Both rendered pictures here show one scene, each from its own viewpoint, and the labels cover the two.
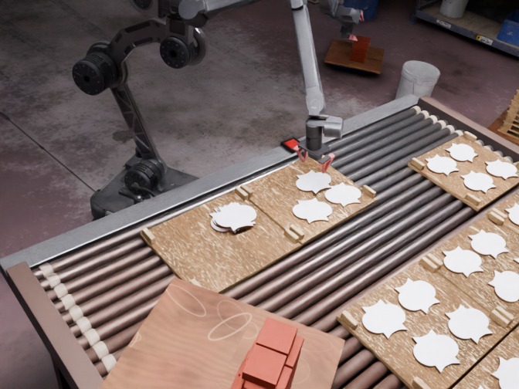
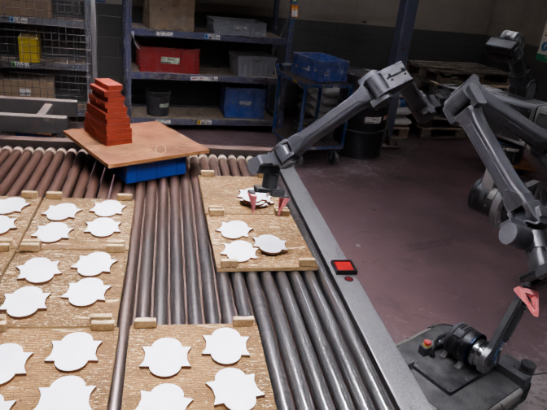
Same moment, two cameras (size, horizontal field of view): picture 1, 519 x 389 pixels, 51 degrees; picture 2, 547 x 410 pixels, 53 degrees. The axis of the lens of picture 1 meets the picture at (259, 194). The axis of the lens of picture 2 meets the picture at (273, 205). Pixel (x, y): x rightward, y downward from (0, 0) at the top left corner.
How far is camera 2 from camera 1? 3.09 m
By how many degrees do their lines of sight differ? 97
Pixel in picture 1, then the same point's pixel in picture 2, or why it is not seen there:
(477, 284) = (67, 259)
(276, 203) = (259, 222)
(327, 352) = (110, 159)
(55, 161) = not seen: outside the picture
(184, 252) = (242, 181)
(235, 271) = (208, 188)
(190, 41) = (486, 186)
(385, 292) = (124, 220)
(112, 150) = not seen: outside the picture
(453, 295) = (79, 243)
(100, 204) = (442, 327)
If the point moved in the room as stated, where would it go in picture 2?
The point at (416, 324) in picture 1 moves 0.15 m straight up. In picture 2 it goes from (86, 217) to (85, 181)
